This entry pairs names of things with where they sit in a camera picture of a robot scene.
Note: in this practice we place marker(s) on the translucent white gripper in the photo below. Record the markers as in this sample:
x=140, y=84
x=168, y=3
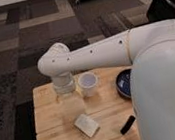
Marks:
x=66, y=90

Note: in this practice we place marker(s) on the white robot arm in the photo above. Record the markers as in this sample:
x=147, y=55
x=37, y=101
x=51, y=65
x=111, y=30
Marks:
x=149, y=50

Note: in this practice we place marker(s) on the white ceramic cup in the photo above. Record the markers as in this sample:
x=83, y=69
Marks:
x=88, y=83

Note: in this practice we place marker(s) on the black eraser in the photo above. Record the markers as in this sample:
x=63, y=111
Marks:
x=128, y=125

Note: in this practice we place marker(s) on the white rectangular sponge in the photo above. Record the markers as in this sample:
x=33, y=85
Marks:
x=87, y=125

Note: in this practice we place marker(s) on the dark blue bowl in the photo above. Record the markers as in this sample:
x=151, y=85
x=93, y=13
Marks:
x=123, y=83

